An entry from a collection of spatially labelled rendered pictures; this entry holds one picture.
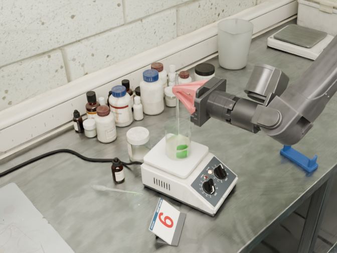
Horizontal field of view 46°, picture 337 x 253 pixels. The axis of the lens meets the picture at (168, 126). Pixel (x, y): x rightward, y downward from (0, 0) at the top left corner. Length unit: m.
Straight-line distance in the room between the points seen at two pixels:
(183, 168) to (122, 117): 0.33
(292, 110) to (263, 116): 0.05
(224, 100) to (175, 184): 0.25
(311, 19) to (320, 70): 1.12
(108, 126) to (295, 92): 0.57
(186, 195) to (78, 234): 0.25
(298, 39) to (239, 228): 0.93
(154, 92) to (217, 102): 0.44
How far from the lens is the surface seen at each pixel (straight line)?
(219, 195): 0.93
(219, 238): 0.89
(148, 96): 1.19
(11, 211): 1.01
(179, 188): 0.91
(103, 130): 1.11
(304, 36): 1.68
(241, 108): 0.76
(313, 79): 0.72
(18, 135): 1.16
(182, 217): 0.92
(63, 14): 1.15
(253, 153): 1.10
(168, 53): 1.38
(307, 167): 1.07
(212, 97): 0.78
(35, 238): 0.93
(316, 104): 0.72
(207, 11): 1.53
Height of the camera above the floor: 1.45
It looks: 36 degrees down
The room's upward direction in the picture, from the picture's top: 2 degrees counter-clockwise
